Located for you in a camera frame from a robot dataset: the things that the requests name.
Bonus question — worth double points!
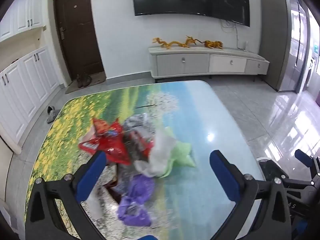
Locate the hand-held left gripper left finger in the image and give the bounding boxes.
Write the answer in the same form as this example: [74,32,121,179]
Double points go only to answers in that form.
[25,151,108,240]

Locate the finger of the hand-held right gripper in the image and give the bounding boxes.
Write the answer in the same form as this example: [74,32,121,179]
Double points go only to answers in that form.
[294,149,320,180]

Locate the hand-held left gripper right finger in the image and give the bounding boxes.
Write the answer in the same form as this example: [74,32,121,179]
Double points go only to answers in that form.
[209,150,293,240]

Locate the red snack bag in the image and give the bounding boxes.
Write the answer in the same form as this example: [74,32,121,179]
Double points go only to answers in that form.
[79,118,132,166]

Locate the green plastic bag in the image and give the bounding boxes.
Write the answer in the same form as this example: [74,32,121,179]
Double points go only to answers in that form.
[160,127,197,178]

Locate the purple wrapper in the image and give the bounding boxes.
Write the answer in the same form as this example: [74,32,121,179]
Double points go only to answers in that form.
[117,174,156,227]

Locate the white plastic bag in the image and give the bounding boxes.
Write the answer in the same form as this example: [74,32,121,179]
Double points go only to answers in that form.
[134,130,177,178]

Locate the grey slipper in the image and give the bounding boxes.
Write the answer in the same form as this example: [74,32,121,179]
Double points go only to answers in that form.
[47,106,61,124]

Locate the brown doormat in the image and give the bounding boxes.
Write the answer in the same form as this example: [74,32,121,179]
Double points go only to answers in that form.
[65,72,107,94]

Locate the white floor cabinets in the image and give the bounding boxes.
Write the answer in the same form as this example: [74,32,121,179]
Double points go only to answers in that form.
[0,45,61,153]

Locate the white television cabinet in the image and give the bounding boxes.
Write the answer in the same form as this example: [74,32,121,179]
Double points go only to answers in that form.
[148,45,270,83]

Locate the yellow dragon ornament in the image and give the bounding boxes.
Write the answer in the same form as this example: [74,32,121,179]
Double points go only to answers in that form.
[204,40,224,49]
[153,37,190,49]
[185,35,205,47]

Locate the grey refrigerator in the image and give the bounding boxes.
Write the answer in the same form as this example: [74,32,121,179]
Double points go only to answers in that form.
[259,0,311,94]

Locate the dark brown door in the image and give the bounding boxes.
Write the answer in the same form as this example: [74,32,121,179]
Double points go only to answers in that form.
[53,0,105,81]

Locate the white wall cable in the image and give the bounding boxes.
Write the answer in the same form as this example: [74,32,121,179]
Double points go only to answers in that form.
[220,19,249,51]

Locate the white wall cabinets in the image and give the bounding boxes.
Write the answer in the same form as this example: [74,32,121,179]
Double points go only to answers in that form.
[0,0,47,43]

